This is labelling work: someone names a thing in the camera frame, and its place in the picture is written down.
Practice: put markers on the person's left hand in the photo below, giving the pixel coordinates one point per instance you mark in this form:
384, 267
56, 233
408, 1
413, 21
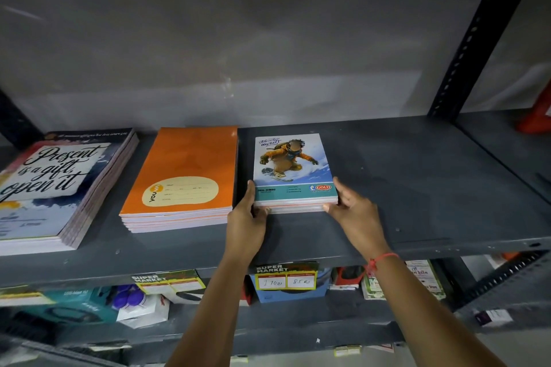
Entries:
243, 229

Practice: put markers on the person's right hand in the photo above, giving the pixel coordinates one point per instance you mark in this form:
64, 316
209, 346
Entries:
359, 220

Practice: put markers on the person's left thumb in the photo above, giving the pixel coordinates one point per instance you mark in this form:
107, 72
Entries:
263, 210

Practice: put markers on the person's right thumb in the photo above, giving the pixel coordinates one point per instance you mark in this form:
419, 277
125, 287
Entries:
330, 207

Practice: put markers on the stack of snowboarder cover notebooks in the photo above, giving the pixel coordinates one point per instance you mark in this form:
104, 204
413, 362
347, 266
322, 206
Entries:
292, 164

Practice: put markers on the person's left forearm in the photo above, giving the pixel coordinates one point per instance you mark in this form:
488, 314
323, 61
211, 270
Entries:
211, 315

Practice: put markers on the person's right forearm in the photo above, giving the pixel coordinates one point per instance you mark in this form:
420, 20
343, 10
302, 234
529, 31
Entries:
426, 319

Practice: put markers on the red black packet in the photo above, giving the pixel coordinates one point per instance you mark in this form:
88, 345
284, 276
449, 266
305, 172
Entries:
349, 276

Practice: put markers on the yellow handwritten price tag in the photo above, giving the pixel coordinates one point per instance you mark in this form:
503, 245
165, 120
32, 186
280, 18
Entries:
286, 280

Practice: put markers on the grey metal shelf board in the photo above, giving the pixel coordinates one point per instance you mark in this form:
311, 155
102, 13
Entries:
409, 173

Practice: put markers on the stack of orange notebooks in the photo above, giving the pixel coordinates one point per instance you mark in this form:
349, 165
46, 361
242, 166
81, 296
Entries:
185, 164

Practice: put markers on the blue box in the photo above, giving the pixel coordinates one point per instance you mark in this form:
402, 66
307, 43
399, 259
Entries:
297, 295

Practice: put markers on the grey lower shelf board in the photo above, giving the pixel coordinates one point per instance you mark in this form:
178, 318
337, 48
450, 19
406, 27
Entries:
275, 323

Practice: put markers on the green yellow price tag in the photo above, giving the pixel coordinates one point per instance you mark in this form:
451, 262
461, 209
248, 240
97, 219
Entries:
170, 281

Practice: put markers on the white green printed packet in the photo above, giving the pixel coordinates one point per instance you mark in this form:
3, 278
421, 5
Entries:
426, 278

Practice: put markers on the small pale shelf tag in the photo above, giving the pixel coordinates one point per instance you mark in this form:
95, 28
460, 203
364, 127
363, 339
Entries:
347, 350

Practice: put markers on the white packet with purple print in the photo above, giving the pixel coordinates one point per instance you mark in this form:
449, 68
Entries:
144, 308

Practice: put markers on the grey neighbouring shelf board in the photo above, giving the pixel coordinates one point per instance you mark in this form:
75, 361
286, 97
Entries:
508, 143

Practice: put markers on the small white dark label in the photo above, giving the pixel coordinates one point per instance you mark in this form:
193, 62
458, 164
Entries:
493, 317

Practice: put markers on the stack of lettering cover notebooks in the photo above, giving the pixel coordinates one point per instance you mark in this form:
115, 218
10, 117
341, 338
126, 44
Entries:
51, 190

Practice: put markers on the teal box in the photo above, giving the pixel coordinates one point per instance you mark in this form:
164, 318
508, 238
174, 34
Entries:
64, 308

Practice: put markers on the red object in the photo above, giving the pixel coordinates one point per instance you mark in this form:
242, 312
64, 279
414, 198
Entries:
538, 115

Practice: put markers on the black perforated lower post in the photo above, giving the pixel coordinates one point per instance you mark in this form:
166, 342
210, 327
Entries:
499, 278

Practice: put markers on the black perforated shelf post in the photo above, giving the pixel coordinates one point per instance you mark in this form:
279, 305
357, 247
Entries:
15, 121
478, 44

